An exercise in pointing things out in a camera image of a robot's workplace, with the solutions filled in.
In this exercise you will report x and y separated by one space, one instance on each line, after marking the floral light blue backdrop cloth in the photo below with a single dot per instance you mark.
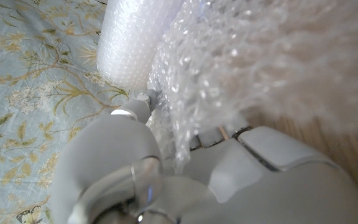
26 77

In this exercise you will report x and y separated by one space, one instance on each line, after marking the clear bubble wrap roll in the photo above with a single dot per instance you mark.
213 62

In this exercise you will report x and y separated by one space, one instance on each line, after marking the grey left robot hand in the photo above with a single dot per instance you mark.
244 180

